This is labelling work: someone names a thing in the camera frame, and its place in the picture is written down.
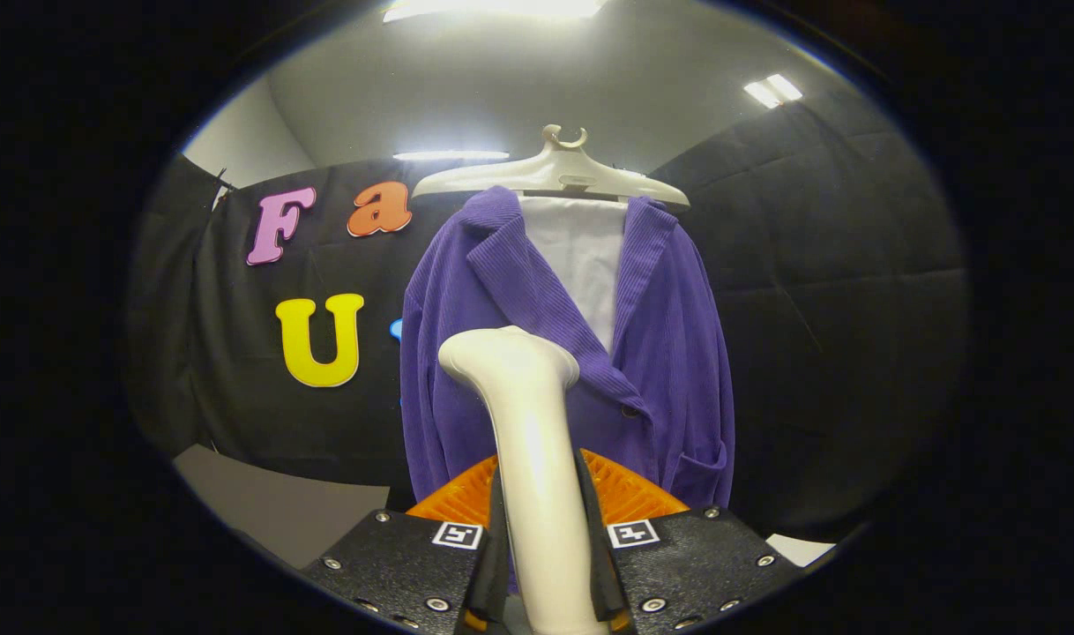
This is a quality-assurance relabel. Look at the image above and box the grey cabinet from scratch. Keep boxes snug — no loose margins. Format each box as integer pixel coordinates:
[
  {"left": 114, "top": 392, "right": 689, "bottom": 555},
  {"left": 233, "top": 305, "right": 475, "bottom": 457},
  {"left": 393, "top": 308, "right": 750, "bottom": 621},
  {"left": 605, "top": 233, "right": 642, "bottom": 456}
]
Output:
[{"left": 174, "top": 444, "right": 392, "bottom": 570}]

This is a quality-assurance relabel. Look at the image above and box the white plastic clothes hanger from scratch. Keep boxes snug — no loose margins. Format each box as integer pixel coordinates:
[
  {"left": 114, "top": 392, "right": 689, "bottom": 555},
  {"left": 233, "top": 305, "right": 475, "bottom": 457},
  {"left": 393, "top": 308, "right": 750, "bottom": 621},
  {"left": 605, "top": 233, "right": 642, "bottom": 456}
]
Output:
[{"left": 411, "top": 123, "right": 690, "bottom": 210}]

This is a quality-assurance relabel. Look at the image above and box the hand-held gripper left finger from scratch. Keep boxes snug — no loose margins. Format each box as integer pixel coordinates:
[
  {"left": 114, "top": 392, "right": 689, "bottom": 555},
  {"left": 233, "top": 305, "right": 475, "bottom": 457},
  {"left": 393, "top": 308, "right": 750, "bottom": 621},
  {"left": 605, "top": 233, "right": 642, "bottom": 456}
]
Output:
[{"left": 301, "top": 452, "right": 511, "bottom": 635}]

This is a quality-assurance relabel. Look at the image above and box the white cloth panel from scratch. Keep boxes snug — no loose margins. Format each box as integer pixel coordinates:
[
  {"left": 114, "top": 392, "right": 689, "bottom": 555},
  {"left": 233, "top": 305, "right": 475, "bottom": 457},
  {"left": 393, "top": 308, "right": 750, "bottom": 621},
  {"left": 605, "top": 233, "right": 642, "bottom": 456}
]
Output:
[{"left": 518, "top": 196, "right": 628, "bottom": 354}]

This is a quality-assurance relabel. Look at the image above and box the purple corduroy jacket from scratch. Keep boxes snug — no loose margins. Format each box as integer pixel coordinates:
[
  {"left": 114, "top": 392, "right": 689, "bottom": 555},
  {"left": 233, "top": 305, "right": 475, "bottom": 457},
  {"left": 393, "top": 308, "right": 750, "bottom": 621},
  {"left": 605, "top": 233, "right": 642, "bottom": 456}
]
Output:
[{"left": 399, "top": 185, "right": 736, "bottom": 512}]

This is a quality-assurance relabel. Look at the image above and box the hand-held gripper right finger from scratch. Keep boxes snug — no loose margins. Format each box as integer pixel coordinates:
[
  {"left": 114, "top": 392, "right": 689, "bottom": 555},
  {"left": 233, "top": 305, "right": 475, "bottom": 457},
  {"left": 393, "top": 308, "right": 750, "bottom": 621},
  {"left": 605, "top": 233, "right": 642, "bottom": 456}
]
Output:
[{"left": 575, "top": 448, "right": 807, "bottom": 635}]

